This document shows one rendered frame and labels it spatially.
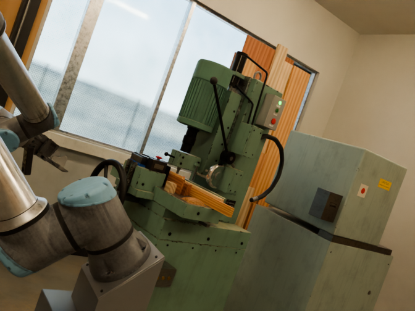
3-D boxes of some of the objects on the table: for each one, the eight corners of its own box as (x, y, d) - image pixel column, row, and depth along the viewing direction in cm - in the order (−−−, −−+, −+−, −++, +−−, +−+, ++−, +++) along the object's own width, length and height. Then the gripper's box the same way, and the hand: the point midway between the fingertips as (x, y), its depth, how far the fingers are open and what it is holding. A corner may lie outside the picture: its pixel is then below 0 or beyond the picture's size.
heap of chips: (179, 197, 179) (180, 193, 179) (196, 201, 186) (197, 197, 186) (189, 203, 174) (191, 199, 174) (206, 207, 181) (208, 202, 181)
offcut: (163, 189, 186) (167, 180, 186) (170, 191, 188) (173, 182, 187) (167, 192, 182) (171, 182, 182) (173, 194, 184) (177, 184, 184)
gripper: (39, 131, 162) (80, 161, 176) (28, 124, 171) (68, 153, 185) (25, 150, 160) (67, 178, 175) (13, 142, 169) (55, 169, 184)
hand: (61, 169), depth 179 cm, fingers open, 6 cm apart
